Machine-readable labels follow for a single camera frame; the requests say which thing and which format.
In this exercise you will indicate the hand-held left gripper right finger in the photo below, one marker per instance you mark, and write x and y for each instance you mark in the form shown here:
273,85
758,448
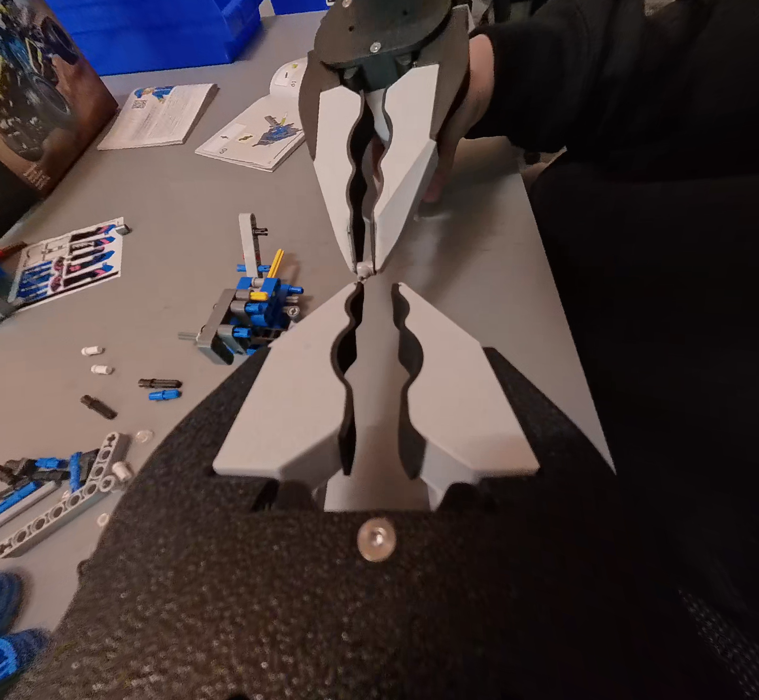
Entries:
474,409

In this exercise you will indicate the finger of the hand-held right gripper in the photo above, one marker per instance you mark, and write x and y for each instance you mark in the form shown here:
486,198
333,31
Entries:
332,148
412,136

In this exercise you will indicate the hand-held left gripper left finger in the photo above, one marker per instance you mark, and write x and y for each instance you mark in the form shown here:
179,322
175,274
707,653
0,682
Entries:
284,409

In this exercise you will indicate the blue grey lego sub-assembly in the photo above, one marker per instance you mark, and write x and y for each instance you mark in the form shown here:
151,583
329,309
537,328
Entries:
255,308

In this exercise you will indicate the small light grey lego pin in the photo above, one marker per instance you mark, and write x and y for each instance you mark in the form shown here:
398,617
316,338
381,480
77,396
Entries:
364,270

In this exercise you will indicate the lego instruction booklet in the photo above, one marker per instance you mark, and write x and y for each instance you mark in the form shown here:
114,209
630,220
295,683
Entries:
255,136

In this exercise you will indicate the pile of loose lego pieces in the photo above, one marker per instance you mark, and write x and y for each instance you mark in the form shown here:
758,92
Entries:
59,510

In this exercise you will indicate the lego sticker sheet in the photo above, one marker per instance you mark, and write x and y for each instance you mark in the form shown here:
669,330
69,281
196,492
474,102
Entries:
65,264

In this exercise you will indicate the lego set cardboard box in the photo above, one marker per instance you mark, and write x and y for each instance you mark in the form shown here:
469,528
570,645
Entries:
41,89

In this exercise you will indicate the person's right hand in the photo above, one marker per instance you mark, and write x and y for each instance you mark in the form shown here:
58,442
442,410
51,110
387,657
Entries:
474,89

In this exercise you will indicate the folded paper leaflet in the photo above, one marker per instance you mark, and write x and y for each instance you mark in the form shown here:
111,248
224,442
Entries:
160,118

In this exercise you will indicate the person's dark clothed torso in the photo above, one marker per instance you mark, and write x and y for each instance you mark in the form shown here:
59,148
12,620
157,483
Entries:
652,356

